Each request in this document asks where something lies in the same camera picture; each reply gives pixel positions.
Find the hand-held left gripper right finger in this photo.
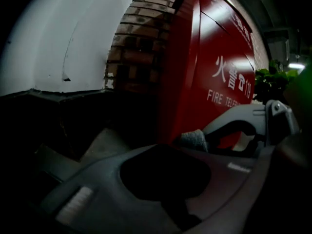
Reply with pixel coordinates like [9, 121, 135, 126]
[163, 144, 259, 229]

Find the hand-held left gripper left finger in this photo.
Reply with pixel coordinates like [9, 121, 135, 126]
[40, 144, 182, 234]

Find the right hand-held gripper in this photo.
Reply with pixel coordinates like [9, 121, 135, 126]
[202, 100, 301, 156]

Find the grey cleaning cloth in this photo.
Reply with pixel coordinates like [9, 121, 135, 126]
[179, 129, 209, 152]

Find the red fire extinguisher cabinet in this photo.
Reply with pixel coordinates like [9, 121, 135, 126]
[158, 0, 256, 153]

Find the green potted plant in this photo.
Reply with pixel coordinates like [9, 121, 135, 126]
[253, 59, 300, 104]

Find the grey ventilation duct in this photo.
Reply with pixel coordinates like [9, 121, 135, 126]
[265, 39, 291, 63]

